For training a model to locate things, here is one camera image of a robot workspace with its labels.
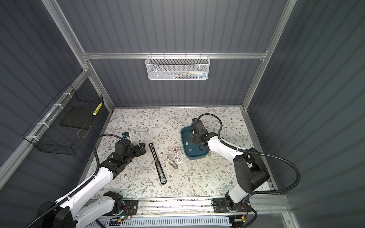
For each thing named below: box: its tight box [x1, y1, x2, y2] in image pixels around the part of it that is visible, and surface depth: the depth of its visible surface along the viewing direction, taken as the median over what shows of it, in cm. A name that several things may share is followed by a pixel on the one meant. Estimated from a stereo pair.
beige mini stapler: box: [166, 154, 179, 170], surface depth 90 cm
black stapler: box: [148, 142, 167, 185], surface depth 89 cm
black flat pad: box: [59, 105, 95, 130], surface depth 79 cm
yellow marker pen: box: [92, 101, 103, 116], surface depth 83 cm
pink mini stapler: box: [172, 147, 183, 164], surface depth 93 cm
